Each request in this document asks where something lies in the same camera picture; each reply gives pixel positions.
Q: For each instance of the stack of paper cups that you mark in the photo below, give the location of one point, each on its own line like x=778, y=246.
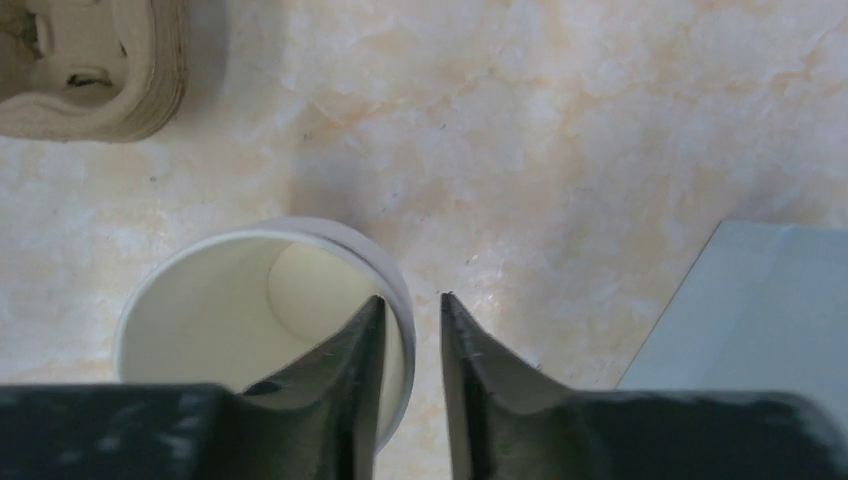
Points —
x=235, y=307

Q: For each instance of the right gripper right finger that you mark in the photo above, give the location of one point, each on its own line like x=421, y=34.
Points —
x=508, y=420

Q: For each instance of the brown cardboard cup carrier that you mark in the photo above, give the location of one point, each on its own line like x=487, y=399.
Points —
x=108, y=71

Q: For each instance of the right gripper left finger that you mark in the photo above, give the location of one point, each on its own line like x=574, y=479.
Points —
x=314, y=419

